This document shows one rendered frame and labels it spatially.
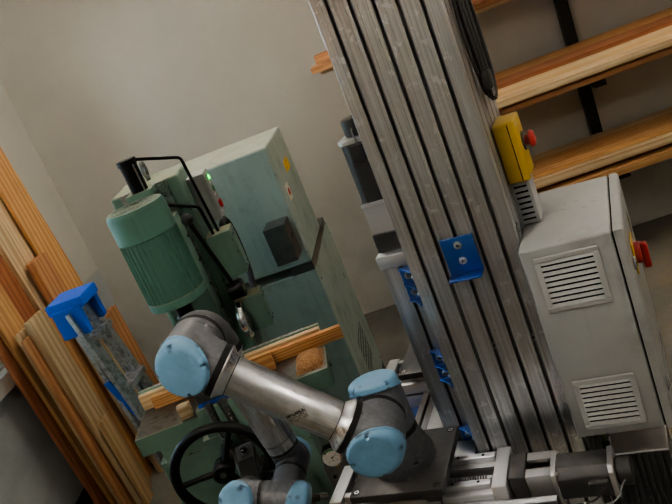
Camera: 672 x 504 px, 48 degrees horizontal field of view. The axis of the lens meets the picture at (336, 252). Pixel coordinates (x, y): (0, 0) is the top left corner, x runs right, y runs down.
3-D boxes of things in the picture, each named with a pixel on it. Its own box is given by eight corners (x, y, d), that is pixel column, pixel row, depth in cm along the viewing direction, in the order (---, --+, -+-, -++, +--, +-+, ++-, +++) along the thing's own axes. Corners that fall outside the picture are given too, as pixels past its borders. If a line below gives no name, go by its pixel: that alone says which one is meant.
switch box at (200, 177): (205, 225, 243) (185, 180, 238) (208, 217, 252) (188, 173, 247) (223, 218, 242) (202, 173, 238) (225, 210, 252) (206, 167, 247)
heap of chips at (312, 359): (296, 376, 215) (292, 368, 214) (295, 357, 227) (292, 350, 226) (324, 366, 214) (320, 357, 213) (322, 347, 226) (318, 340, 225)
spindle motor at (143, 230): (147, 322, 213) (97, 225, 204) (157, 300, 230) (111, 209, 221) (204, 300, 212) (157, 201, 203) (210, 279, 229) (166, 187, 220)
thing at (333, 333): (155, 409, 230) (150, 398, 229) (156, 406, 232) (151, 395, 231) (343, 337, 227) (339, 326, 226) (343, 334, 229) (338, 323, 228)
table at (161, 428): (136, 477, 208) (126, 460, 207) (154, 421, 237) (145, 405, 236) (338, 400, 206) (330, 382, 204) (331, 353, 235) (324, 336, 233)
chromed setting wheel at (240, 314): (247, 345, 234) (231, 311, 231) (248, 329, 246) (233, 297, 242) (256, 341, 234) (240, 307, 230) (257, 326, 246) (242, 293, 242)
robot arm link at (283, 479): (313, 463, 169) (265, 462, 170) (305, 496, 158) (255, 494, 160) (315, 491, 171) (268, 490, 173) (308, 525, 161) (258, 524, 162)
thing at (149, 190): (135, 219, 223) (110, 167, 218) (140, 212, 231) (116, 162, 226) (160, 209, 223) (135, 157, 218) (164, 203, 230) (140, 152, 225)
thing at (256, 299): (248, 334, 242) (233, 302, 238) (249, 325, 249) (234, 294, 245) (275, 323, 242) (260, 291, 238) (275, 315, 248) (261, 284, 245)
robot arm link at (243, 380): (416, 407, 161) (182, 304, 158) (416, 449, 147) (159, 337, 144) (392, 449, 165) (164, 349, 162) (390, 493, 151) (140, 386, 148)
